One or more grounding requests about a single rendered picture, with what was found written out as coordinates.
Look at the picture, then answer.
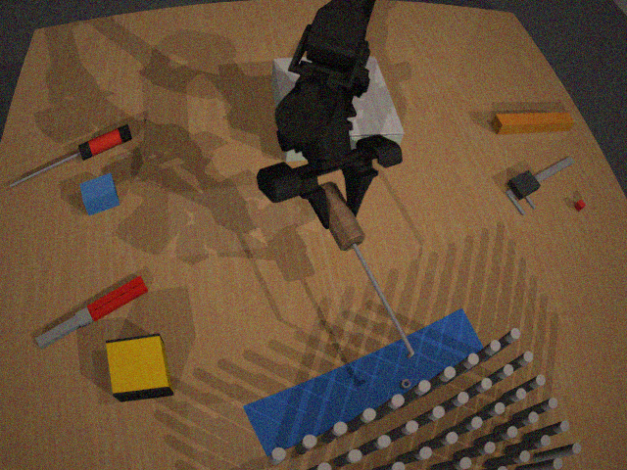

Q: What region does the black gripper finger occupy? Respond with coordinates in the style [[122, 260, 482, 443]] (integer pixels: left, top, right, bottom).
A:
[[342, 167, 379, 217], [299, 185, 329, 229]]

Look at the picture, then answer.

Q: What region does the blue block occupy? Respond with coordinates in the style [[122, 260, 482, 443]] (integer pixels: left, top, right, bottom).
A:
[[80, 173, 120, 215]]

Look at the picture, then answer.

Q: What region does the red and black screwdriver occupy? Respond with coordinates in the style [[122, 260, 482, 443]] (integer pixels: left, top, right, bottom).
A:
[[10, 124, 132, 187]]

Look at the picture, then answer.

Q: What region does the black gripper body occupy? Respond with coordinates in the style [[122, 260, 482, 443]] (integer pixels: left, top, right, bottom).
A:
[[257, 112, 403, 203]]

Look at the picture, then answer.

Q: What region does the blue taped strip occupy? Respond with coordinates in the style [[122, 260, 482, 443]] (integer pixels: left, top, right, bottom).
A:
[[243, 308, 484, 456]]

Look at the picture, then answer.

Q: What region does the orange rectangular block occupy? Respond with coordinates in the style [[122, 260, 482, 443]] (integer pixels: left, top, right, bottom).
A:
[[491, 112, 574, 135]]

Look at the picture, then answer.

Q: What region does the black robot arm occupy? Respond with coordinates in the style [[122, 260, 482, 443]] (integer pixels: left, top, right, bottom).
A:
[[274, 0, 376, 156]]

